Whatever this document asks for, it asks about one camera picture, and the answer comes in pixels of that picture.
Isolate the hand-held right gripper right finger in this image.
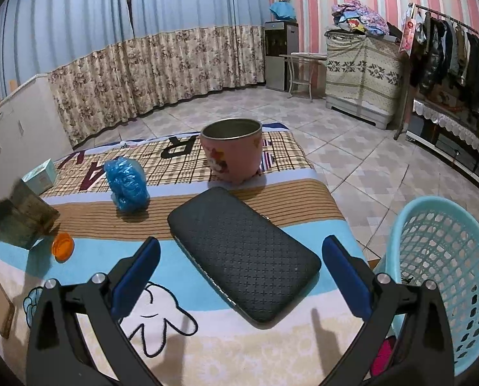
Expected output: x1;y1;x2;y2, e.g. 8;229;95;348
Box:
320;235;455;386

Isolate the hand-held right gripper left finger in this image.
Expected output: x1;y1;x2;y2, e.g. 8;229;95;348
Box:
24;236;162;386

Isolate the turquoise plastic mesh basket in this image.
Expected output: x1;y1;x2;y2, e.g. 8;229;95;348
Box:
374;196;479;381

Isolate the orange bottle cap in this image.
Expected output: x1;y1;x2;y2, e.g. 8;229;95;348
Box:
52;232;75;263

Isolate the magenta wrapper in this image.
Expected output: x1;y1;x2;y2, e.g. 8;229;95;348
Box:
370;335;397;375

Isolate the blue crumpled plastic cover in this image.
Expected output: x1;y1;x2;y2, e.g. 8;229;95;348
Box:
104;157;150;214

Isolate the black quilted case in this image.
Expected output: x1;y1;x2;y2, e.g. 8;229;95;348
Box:
167;187;322;324

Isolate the dark green box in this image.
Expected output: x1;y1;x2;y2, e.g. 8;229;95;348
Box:
0;179;60;250

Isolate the pale teal box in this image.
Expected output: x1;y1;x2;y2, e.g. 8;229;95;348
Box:
21;158;57;194

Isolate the pink metal-lined cup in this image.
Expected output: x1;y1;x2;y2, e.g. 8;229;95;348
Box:
200;118;263;186

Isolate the metal clothes rack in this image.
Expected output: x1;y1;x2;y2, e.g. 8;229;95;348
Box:
394;3;479;141

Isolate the low cabinet with lace cloth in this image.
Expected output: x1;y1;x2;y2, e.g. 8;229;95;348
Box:
408;96;479;198

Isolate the white low cabinet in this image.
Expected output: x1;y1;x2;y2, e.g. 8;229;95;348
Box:
0;74;73;198

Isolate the cloth-covered cabinet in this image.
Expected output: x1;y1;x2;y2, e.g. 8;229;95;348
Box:
325;30;405;130

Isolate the white folding stool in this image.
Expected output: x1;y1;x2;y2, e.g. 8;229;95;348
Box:
280;52;328;103

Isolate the grey water dispenser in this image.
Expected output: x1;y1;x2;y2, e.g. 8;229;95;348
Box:
264;21;300;92

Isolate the blue floral curtain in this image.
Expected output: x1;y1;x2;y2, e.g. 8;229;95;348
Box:
129;0;270;115
0;0;133;149

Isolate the row of hanging clothes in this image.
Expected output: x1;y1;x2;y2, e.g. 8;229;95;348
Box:
410;10;479;131

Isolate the red hanging gift bag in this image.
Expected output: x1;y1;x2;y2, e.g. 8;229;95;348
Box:
399;18;417;55

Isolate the pile of folded clothes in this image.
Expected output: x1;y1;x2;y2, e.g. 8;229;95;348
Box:
331;0;390;37

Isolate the blue cloth cover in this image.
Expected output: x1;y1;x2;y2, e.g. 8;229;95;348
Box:
269;1;297;22

